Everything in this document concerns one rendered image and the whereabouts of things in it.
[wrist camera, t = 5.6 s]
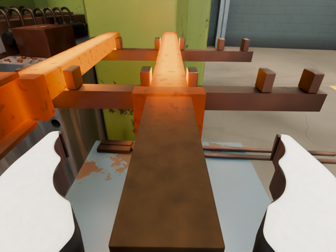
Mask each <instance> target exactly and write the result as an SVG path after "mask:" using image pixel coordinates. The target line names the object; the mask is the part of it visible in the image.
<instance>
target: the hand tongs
mask: <svg viewBox="0 0 336 252"><path fill-rule="evenodd" d="M202 147H203V150H212V151H232V152H252V153H272V148H253V147H233V146H212V145H203V146H202ZM133 148H134V144H133V141H128V140H108V139H102V141H101V142H100V144H99V145H98V147H97V152H98V153H115V154H130V152H131V150H132V151H133ZM307 152H309V153H310V154H311V155H312V156H330V157H334V156H336V153H335V152H333V151H313V150H307ZM204 156H205V157H206V158H225V159H243V160H262V161H272V160H270V157H271V156H268V155H249V154H230V153H211V152H204ZM315 159H317V160H318V161H319V162H320V163H321V164H336V159H325V158H315Z"/></svg>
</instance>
